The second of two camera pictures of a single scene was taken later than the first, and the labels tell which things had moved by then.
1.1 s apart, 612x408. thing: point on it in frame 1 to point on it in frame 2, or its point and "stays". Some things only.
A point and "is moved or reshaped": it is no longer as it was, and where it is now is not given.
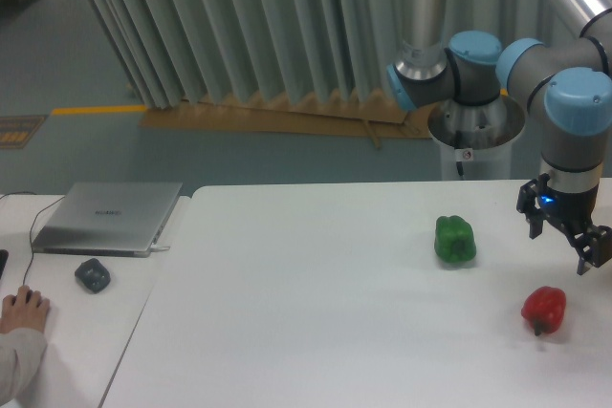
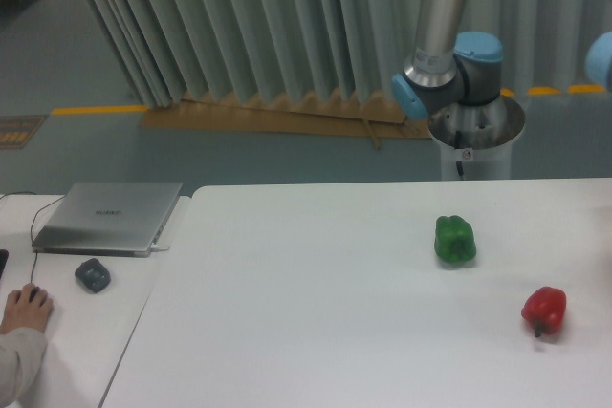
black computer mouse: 28,296 is moved or reshaped
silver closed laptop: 108,219 stays
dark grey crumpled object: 94,275 stays
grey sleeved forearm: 22,351 stays
